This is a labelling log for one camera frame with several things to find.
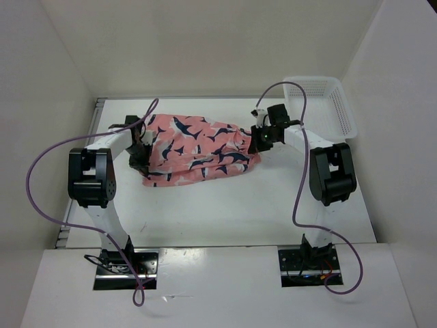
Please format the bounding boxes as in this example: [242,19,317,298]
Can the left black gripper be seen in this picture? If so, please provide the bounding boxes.
[124,142,152,175]

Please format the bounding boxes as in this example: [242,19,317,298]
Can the pink shark print shorts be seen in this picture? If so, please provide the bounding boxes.
[143,114,261,187]

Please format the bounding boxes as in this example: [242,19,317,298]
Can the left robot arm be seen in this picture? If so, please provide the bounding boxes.
[68,115,153,273]

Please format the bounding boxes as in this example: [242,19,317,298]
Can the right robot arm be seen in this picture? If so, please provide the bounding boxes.
[249,104,357,269]

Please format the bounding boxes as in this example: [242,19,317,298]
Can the white plastic basket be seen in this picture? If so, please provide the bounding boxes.
[283,76,358,142]

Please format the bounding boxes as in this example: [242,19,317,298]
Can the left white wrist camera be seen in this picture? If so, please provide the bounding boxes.
[140,127,156,146]

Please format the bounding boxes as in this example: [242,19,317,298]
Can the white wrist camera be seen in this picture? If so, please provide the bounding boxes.
[140,127,156,146]
[251,109,270,128]

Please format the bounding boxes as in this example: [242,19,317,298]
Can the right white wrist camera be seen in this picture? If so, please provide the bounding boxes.
[251,109,270,128]

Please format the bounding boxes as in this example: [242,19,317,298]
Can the aluminium table edge rail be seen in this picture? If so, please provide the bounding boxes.
[55,98,106,249]

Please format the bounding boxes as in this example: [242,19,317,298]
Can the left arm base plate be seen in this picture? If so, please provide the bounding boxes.
[84,249,159,290]

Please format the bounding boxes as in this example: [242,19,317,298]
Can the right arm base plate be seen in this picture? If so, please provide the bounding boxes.
[277,245,343,288]

